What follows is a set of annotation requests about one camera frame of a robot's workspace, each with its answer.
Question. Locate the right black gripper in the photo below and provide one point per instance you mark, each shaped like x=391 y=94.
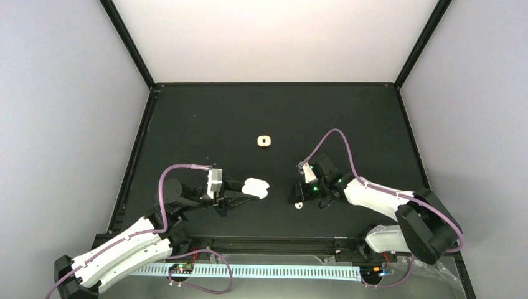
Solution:
x=300 y=194

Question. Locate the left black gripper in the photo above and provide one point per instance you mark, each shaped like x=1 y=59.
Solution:
x=230 y=201

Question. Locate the white oval case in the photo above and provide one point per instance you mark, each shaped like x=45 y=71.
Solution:
x=255 y=187

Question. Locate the white square charging case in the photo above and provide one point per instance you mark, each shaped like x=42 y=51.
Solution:
x=264 y=141

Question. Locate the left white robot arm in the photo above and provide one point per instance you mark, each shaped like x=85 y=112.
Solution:
x=157 y=235

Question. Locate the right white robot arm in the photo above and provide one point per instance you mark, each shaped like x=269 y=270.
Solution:
x=423 y=226

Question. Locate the left circuit board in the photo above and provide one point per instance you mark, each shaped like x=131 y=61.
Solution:
x=181 y=269

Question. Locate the circuit board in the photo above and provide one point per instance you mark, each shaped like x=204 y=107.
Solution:
x=376 y=271
x=181 y=269

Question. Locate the right circuit board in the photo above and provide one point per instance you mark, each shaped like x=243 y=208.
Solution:
x=376 y=271

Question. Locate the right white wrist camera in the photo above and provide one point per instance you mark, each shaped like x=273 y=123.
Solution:
x=307 y=171

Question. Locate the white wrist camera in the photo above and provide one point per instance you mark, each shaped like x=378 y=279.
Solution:
x=307 y=171
x=214 y=182

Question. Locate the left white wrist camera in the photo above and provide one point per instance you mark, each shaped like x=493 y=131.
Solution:
x=214 y=182

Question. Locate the black front rail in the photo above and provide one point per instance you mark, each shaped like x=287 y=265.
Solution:
x=341 y=247

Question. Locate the white slotted cable duct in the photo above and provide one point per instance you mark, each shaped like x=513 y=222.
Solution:
x=317 y=272

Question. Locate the black right frame post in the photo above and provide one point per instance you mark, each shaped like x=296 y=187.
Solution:
x=427 y=32

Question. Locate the black frame post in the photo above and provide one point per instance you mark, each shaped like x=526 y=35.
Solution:
x=427 y=32
x=127 y=40

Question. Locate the black left frame post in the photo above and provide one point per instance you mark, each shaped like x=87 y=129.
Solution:
x=127 y=40

